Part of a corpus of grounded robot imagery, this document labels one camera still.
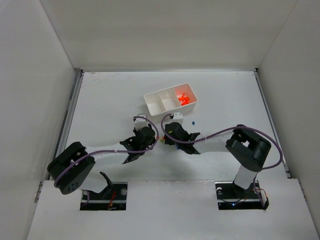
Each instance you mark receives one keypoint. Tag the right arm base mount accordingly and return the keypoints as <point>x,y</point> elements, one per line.
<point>231,197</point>

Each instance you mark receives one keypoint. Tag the large orange round lego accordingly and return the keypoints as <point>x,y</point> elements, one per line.
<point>184,100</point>

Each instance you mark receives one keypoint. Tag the white three-compartment container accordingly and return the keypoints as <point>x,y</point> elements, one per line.
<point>165,101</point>

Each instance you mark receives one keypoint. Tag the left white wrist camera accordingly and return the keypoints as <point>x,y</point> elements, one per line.
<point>139,121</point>

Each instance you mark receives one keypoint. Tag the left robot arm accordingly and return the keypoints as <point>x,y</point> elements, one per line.
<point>70,169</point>

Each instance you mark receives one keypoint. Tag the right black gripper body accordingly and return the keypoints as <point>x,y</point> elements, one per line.
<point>169,136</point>

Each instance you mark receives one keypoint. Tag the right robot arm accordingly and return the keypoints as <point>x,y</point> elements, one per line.
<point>246,146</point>

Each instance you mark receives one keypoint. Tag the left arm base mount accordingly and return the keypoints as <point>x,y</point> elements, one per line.
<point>112,198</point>

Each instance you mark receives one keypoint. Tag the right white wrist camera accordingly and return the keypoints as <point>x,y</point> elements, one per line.
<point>177,117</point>

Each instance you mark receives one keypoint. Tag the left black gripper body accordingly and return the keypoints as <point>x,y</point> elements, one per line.
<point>149,139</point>

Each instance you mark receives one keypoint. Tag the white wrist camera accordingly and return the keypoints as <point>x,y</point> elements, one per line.
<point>177,117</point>
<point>139,121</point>

